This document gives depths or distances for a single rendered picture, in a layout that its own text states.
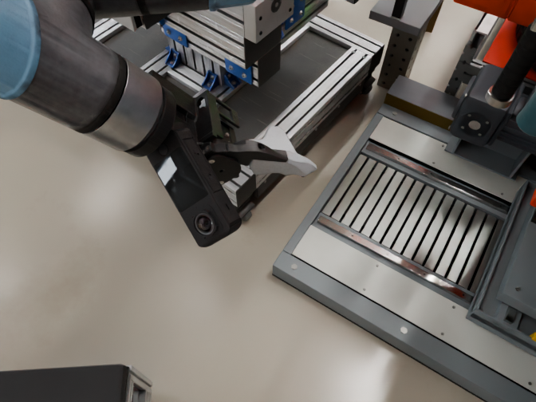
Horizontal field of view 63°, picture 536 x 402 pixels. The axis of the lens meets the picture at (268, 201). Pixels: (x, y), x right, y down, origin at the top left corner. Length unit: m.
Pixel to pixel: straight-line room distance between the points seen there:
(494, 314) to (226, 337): 0.75
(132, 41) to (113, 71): 1.48
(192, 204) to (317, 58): 1.35
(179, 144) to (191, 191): 0.05
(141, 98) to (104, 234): 1.21
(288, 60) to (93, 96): 1.38
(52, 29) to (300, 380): 1.14
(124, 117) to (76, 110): 0.04
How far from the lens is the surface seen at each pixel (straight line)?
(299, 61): 1.71
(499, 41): 1.89
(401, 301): 1.36
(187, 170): 0.42
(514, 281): 1.34
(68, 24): 0.38
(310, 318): 1.38
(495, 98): 0.87
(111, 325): 1.45
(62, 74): 0.36
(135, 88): 0.39
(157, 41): 1.84
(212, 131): 0.45
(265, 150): 0.46
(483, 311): 1.36
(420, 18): 1.56
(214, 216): 0.42
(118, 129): 0.39
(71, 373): 1.07
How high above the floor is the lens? 1.31
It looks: 58 degrees down
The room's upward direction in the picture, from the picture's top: straight up
